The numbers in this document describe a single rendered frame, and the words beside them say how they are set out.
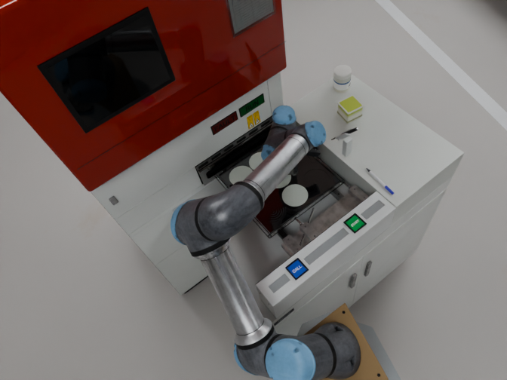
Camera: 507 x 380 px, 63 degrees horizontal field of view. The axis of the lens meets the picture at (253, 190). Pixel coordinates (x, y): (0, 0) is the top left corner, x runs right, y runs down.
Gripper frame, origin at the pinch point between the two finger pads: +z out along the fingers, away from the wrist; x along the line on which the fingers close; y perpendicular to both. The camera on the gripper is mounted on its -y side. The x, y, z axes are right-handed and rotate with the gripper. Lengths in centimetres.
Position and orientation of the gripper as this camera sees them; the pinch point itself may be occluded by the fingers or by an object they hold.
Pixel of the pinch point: (295, 172)
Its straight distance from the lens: 163.9
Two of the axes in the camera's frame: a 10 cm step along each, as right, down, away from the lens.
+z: 1.3, 5.3, 8.4
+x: 1.6, 8.2, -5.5
